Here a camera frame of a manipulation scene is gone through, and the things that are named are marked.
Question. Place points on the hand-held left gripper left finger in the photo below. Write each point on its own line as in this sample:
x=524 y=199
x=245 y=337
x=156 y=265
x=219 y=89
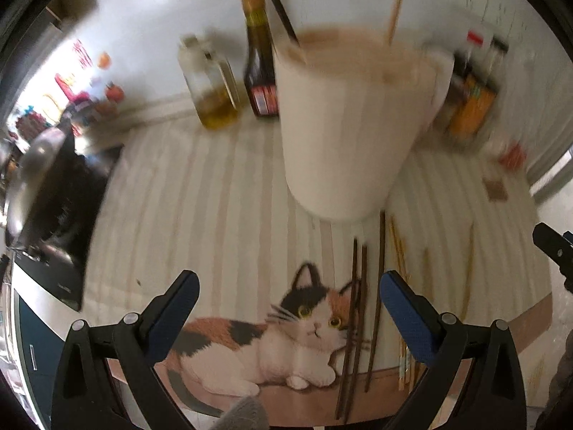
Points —
x=179 y=313

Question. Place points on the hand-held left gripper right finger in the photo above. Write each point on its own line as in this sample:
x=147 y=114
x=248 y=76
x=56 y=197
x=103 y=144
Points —
x=407 y=318

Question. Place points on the red cap dark bottle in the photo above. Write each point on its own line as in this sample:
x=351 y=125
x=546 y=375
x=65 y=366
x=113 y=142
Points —
x=465 y=67

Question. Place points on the orange label bottle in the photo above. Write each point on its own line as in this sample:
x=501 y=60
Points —
x=474 y=107

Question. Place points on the metal wok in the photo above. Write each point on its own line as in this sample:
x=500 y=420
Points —
x=36 y=165

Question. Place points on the orange fruit wall sticker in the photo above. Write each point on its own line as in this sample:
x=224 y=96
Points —
x=104 y=59

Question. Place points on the red apple wall sticker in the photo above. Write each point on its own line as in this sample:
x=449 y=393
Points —
x=114 y=92

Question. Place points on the black glass stove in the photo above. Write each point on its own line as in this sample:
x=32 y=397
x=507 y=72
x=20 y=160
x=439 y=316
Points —
x=67 y=215

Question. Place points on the white utensil holder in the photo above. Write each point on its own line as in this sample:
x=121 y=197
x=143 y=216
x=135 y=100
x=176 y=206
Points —
x=349 y=134

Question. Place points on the grey fuzzy object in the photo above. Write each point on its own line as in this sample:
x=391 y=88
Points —
x=244 y=414

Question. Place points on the red paper-cut wall sticker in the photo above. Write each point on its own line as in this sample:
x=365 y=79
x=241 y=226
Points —
x=80 y=51

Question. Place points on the striped cat print mat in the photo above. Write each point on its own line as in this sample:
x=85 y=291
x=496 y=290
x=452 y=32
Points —
x=201 y=210

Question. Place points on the glass oil bottle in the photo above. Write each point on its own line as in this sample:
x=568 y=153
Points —
x=215 y=98

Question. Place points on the red square wall sticker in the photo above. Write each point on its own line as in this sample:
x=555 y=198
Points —
x=67 y=83

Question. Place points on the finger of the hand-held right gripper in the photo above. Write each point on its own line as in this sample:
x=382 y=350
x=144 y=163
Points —
x=557 y=246

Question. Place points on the dark soy sauce bottle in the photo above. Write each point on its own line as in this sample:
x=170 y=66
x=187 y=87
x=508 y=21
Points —
x=259 y=67

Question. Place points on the white wall socket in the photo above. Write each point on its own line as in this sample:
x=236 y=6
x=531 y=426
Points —
x=492 y=4

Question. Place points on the dark teal cabinet door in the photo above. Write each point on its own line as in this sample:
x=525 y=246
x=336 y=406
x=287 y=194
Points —
x=36 y=349

